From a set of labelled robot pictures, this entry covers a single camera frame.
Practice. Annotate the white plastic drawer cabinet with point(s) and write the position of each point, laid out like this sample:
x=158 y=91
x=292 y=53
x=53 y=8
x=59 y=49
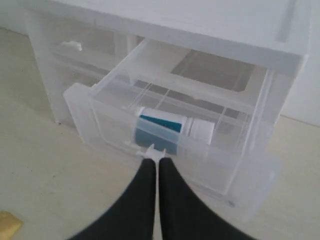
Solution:
x=270 y=33

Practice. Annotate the clear drawer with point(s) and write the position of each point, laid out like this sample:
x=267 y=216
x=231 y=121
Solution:
x=71 y=51
x=203 y=111

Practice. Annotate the white blue pill bottle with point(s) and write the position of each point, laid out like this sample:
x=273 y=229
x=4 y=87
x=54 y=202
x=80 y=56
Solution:
x=176 y=134

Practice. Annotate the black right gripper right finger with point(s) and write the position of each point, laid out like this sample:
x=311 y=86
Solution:
x=183 y=215

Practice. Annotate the yellow cheese wedge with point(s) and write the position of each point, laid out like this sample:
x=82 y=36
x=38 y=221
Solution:
x=9 y=224

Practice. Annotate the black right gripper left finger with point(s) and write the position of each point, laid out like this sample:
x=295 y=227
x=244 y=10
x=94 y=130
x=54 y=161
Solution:
x=132 y=215

